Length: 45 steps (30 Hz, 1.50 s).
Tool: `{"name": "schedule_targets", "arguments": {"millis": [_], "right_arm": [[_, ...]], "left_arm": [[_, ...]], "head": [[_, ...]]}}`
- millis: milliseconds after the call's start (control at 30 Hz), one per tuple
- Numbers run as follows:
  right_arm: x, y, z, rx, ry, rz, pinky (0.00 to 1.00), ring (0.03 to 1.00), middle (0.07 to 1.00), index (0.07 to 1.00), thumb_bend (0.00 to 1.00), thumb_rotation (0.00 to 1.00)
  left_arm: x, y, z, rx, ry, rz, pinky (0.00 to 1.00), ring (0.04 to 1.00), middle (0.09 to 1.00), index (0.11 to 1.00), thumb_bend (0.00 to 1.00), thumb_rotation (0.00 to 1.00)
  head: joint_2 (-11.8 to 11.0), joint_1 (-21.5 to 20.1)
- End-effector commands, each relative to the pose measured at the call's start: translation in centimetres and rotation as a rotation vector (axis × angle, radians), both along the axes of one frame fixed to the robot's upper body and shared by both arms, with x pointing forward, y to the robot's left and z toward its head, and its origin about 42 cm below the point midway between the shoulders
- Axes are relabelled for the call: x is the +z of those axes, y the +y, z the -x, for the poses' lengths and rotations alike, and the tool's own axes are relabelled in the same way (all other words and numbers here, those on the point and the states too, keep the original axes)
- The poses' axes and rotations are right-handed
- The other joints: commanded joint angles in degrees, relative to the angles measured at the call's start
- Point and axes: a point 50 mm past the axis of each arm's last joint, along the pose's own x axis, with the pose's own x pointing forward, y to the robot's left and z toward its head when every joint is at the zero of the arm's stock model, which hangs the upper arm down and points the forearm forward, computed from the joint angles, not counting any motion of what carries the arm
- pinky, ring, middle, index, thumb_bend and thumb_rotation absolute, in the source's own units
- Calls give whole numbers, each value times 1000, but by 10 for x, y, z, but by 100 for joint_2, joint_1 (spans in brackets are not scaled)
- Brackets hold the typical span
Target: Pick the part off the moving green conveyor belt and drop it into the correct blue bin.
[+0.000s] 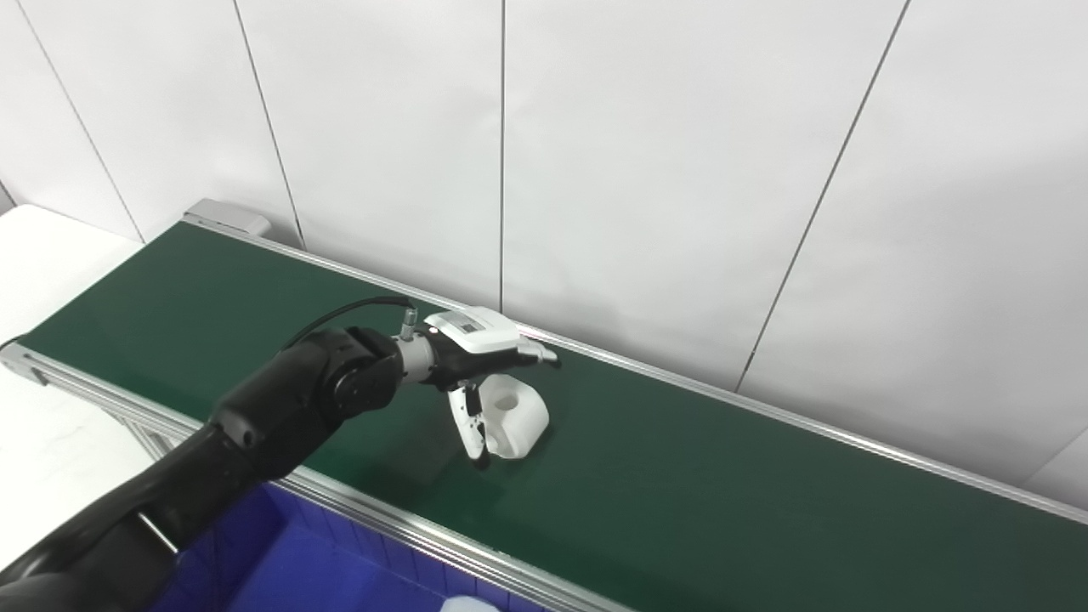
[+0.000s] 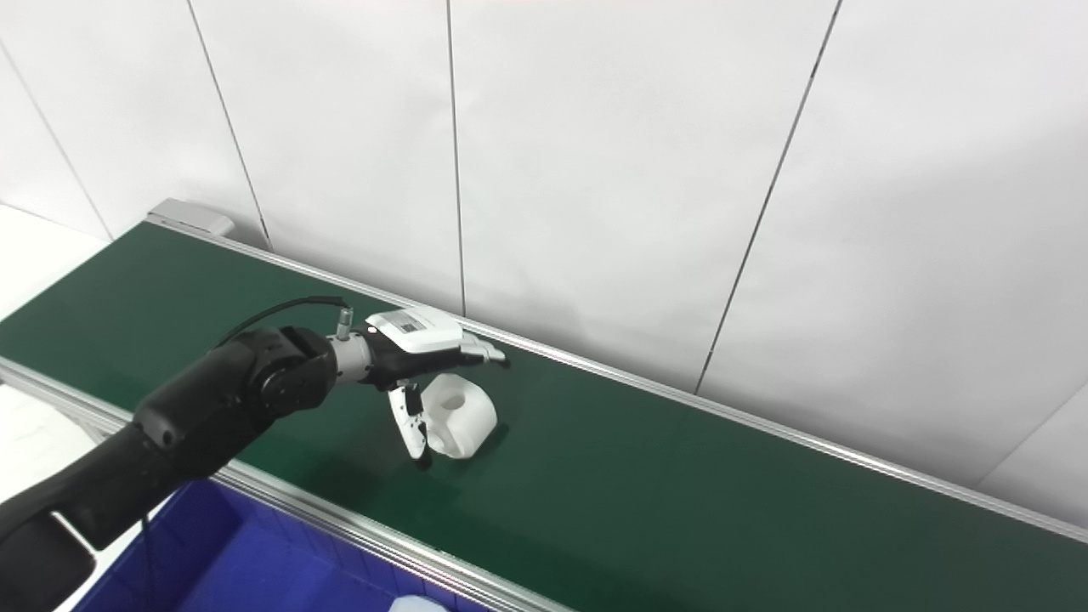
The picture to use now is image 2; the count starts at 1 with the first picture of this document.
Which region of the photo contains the blue plastic bin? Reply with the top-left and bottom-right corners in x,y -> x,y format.
72,479 -> 511,612

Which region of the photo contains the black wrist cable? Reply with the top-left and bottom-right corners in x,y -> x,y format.
216,295 -> 355,348

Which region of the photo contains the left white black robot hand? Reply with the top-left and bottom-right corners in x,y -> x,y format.
361,306 -> 513,470

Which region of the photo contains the grey conveyor end cap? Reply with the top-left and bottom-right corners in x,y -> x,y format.
146,197 -> 236,240

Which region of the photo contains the green conveyor belt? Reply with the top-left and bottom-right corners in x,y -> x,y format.
0,223 -> 1088,612
0,212 -> 1088,612

